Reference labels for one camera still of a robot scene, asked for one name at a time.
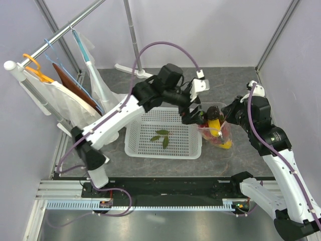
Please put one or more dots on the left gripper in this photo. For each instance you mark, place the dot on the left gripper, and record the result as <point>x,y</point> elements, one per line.
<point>185,115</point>

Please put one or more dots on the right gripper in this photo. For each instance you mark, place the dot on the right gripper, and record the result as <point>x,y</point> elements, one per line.
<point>228,111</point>

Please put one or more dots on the dark mangosteen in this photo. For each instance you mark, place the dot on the dark mangosteen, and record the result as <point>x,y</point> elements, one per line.
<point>213,113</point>

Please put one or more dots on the yellow mango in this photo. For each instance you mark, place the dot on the yellow mango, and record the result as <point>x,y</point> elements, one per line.
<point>226,145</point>
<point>214,127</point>

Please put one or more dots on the clear zip top bag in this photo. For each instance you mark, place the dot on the clear zip top bag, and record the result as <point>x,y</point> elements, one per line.
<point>205,106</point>

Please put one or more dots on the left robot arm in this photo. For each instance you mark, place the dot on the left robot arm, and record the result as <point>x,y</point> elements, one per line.
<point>144,96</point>

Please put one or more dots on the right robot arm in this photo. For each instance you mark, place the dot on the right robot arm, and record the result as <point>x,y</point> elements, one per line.
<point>295,214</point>

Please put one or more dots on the white garment bag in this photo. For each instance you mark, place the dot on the white garment bag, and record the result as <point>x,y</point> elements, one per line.
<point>65,102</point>

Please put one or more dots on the loose green grape leaves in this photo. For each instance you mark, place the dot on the loose green grape leaves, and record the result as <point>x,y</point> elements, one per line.
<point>162,135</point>

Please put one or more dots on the white plastic basket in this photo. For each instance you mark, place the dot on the white plastic basket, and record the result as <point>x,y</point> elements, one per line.
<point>185,142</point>

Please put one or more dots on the rack pole with white foot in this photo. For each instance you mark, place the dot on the rack pole with white foot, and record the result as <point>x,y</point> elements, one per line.
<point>138,71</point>

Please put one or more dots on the clear plastic garment cover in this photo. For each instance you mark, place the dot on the clear plastic garment cover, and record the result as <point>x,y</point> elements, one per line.
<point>112,98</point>

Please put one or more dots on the brown wooden hanger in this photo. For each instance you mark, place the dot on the brown wooden hanger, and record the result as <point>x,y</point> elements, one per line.
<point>72,86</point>

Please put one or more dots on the teal and white hanger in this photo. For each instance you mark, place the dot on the teal and white hanger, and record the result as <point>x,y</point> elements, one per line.
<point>96,89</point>

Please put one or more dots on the orange hanger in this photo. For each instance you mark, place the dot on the orange hanger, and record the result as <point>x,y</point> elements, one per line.
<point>43,78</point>

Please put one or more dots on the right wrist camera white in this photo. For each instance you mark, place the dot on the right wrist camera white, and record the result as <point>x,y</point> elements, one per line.
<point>258,90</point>

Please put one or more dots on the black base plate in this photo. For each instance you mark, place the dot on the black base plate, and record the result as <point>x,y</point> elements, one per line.
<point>178,191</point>

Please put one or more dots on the light blue cable duct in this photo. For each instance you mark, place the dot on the light blue cable duct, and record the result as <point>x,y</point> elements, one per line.
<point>96,205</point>

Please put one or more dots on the silver clothes rack rail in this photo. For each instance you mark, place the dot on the silver clothes rack rail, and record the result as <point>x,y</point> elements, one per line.
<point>59,33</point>

